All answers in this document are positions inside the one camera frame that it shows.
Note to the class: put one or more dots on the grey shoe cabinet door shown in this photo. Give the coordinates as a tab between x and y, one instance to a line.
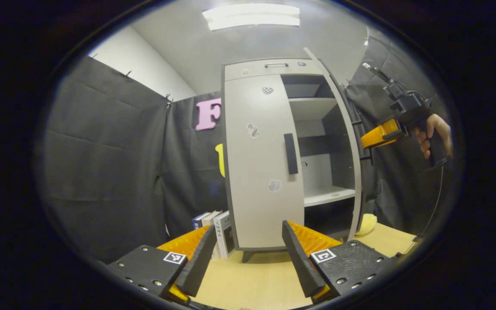
256	163
357	172

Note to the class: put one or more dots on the grey double-door shoe cabinet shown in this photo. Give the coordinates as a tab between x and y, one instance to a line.
317	107

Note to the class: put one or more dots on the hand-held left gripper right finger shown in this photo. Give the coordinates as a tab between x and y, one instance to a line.
302	262

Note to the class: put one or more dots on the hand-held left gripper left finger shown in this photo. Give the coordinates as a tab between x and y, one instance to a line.
198	262

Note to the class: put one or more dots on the ceiling light panel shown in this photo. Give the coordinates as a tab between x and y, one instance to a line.
250	16

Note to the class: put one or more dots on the yellow plush toy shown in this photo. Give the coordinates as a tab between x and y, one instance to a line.
367	224

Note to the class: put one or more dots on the blue book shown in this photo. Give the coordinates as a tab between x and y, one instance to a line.
198	220

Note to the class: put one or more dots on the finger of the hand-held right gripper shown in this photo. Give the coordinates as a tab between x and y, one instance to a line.
377	135

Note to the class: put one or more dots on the black backdrop cloth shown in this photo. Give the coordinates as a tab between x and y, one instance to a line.
101	172

